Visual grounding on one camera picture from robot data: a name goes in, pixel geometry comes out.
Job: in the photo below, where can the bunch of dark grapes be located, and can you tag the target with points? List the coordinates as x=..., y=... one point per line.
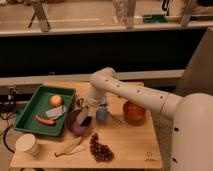
x=101, y=152

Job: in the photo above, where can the wooden folding table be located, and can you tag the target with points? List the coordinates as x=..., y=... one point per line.
x=135, y=147

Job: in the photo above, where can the purple bowl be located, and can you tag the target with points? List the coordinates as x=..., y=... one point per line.
x=73, y=126

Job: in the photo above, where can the green plastic tray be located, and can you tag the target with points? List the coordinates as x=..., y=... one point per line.
x=40, y=104

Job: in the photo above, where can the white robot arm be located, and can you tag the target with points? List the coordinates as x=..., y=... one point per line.
x=192, y=115

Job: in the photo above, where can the yellow banana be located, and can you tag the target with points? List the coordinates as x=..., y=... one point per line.
x=70, y=147

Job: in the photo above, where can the small metal cup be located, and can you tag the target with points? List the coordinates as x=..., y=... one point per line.
x=80, y=102

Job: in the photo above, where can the green box in background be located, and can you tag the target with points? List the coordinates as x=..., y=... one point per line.
x=154, y=18

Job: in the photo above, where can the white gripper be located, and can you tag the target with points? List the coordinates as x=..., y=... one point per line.
x=91, y=110

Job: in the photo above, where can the red yellow apple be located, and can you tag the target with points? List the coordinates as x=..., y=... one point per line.
x=56, y=100

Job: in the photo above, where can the red sausage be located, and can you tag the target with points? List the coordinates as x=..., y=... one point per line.
x=44, y=121

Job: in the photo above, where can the metal fork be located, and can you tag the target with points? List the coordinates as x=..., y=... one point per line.
x=116, y=120

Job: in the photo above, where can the grey cloth piece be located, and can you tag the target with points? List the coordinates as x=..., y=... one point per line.
x=56, y=112

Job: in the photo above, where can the orange wooden bowl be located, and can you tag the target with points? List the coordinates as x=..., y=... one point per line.
x=132, y=112

